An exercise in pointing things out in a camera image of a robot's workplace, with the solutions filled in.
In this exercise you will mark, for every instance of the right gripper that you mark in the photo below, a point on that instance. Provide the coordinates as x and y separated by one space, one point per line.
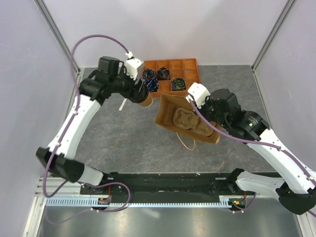
202 109

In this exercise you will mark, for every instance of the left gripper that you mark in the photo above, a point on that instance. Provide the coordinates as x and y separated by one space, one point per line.
135 95

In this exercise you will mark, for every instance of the brown paper coffee cup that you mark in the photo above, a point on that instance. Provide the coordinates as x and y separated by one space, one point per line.
147 102

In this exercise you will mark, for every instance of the white straw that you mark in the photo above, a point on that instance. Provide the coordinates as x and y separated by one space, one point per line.
122 105

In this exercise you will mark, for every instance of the brown paper bag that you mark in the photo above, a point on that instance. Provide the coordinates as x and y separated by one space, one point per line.
168 105

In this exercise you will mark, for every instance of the cardboard cup carrier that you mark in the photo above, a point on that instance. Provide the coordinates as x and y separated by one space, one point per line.
188 120

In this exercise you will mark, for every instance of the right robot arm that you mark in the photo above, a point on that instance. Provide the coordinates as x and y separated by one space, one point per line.
295 189

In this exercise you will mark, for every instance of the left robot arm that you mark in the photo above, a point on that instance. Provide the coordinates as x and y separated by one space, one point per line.
111 77

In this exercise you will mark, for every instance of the blue striped rolled tie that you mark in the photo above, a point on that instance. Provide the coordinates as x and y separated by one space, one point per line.
152 85

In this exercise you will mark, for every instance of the dark patterned rolled tie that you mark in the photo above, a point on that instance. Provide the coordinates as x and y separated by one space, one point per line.
149 74

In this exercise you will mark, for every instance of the black brown rolled tie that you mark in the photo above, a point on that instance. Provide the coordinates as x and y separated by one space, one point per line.
163 74

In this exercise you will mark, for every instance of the orange compartment tray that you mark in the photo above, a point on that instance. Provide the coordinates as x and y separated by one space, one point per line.
186 69

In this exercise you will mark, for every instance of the green yellow rolled tie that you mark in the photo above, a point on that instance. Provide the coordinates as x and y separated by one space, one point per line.
178 84

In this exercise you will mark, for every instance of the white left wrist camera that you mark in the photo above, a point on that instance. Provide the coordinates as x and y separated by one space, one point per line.
133 66

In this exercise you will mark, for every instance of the slotted cable duct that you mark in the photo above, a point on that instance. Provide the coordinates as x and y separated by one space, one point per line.
223 202

